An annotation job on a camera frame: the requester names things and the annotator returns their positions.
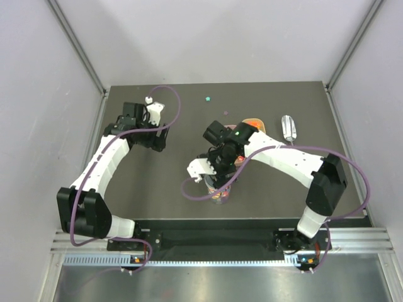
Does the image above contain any beige tray of jelly candies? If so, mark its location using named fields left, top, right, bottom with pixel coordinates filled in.
left=242, top=118, right=266, bottom=133

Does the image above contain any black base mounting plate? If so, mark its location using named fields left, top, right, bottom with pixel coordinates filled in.
left=106, top=228, right=334, bottom=252

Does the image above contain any clear plastic jar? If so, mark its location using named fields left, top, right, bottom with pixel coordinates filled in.
left=204, top=176, right=231, bottom=204

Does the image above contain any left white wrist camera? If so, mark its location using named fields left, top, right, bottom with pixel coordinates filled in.
left=145, top=96, right=165, bottom=126

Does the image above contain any aluminium frame rail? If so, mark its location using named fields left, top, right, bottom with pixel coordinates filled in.
left=50, top=228, right=394, bottom=269

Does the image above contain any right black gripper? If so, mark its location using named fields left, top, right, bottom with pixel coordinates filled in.
left=200, top=150, right=240, bottom=190

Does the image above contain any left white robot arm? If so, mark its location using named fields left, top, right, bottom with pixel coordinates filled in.
left=57, top=101, right=169, bottom=250

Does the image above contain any metal candy scoop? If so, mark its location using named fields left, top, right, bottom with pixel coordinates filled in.
left=281, top=115, right=297, bottom=145

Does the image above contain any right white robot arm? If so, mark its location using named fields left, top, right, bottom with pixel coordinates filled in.
left=198, top=121, right=348, bottom=251

